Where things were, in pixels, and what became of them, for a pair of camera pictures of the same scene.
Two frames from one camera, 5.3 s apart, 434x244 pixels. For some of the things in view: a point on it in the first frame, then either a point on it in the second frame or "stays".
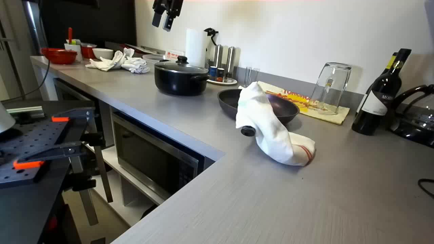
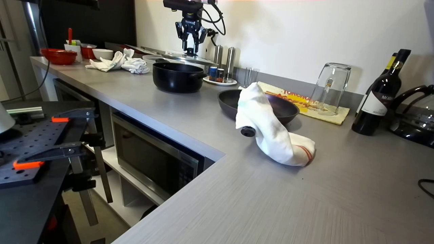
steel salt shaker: [218, 56] stays
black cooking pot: [179, 83] stays
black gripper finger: [158, 5] to [181, 34]
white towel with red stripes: [255, 111] stays
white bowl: [103, 53] stays
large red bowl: [58, 56] stays
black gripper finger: [172, 10] to [198, 35]
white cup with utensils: [73, 43] stays
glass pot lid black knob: [180, 64] to [189, 50]
